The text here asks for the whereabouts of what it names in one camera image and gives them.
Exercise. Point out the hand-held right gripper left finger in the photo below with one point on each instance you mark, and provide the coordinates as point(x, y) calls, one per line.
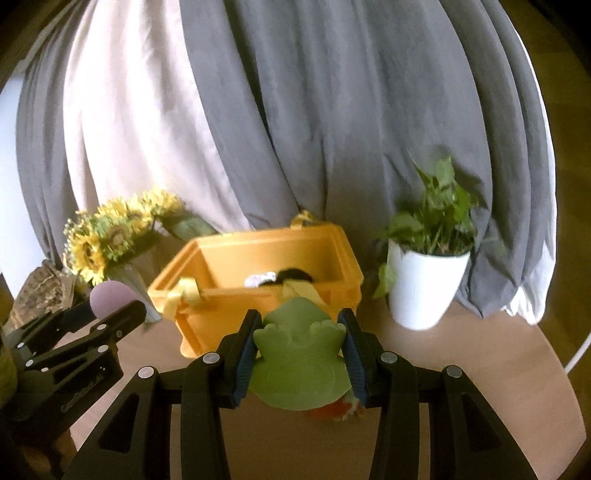
point(242, 364)

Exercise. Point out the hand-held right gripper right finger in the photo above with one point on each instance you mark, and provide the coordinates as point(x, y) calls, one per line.
point(355, 364)

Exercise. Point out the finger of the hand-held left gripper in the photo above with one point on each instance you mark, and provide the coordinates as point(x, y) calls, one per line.
point(64, 321)
point(115, 321)

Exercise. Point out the pale lavender cloth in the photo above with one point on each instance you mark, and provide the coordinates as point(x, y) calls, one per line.
point(111, 297)

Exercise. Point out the orange bin with yellow ribbons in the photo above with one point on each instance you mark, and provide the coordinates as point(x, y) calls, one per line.
point(221, 323)

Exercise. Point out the green plush toy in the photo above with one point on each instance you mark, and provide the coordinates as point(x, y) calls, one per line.
point(300, 364)

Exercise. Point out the white fuzzy cloth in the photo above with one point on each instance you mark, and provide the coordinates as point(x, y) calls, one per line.
point(259, 279)

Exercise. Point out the black plush toy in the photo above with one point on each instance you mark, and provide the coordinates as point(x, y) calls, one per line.
point(293, 276)

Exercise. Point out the brown patterned cloth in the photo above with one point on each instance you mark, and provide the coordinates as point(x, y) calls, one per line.
point(44, 290)

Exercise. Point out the sunflower bouquet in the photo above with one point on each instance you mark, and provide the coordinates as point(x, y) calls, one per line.
point(115, 230)

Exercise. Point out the green plant in white pot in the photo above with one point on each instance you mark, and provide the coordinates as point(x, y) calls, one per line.
point(425, 286)

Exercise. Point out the grey curtain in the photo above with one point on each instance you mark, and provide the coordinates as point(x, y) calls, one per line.
point(346, 115)
point(41, 161)

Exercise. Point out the white sheer curtain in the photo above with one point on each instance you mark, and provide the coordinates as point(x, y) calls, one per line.
point(538, 295)

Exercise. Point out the pale pink curtain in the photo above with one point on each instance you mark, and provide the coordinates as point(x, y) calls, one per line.
point(152, 115)

